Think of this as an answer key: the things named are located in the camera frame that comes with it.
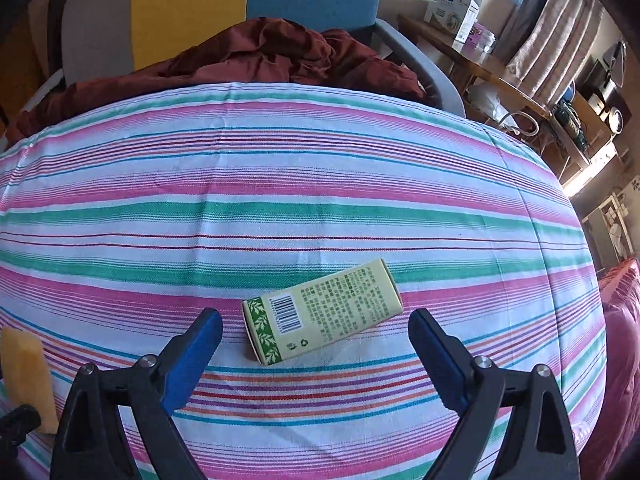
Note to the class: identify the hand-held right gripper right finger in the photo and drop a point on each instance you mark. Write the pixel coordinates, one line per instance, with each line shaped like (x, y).
(440, 360)

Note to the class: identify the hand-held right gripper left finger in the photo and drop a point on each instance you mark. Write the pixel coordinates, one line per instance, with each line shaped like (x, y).
(192, 360)

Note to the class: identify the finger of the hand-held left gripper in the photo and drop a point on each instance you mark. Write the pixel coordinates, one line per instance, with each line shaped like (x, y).
(20, 422)

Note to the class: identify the yellow sponge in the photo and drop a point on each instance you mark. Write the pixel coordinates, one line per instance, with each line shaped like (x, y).
(25, 375)

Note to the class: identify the green patterned carton box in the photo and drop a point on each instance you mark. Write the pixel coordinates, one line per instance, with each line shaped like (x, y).
(340, 305)

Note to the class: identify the pink cloth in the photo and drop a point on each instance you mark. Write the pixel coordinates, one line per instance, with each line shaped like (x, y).
(622, 360)

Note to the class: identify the striped tablecloth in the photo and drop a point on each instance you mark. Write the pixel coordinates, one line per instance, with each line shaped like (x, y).
(300, 185)

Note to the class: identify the white cabinet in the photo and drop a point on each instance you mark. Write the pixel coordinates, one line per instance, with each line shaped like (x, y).
(612, 225)

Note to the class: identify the white plastic bag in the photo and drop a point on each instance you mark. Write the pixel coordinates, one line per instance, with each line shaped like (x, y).
(485, 100)

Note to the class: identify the wooden desk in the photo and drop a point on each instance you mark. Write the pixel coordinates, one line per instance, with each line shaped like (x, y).
(480, 67)

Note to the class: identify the black silver stereo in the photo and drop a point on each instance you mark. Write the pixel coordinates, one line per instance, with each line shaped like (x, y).
(607, 100)

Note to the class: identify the maroon cloth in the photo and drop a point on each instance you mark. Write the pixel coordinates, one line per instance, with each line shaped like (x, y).
(250, 55)

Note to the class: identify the purple plastic jar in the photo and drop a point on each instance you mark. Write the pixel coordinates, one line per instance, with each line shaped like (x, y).
(479, 40)

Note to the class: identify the striped beige curtain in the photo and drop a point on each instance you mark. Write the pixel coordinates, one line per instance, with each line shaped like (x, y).
(555, 35)

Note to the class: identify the white blue carton box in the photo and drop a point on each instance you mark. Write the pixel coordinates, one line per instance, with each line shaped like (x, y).
(445, 7)

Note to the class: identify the grey yellow blue sofa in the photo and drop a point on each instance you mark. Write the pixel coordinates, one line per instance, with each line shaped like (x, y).
(190, 0)

